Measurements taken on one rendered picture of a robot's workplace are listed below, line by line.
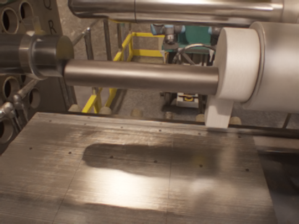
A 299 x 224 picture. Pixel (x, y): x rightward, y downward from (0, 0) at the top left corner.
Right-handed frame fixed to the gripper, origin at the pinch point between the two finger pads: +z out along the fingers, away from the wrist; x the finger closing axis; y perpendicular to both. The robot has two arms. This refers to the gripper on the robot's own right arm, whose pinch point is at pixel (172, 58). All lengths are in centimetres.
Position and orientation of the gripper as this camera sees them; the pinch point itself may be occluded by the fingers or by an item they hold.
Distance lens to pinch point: 221.4
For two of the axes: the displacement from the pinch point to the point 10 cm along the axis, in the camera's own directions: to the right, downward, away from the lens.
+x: -9.9, 1.0, 0.8
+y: 0.6, -2.3, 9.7
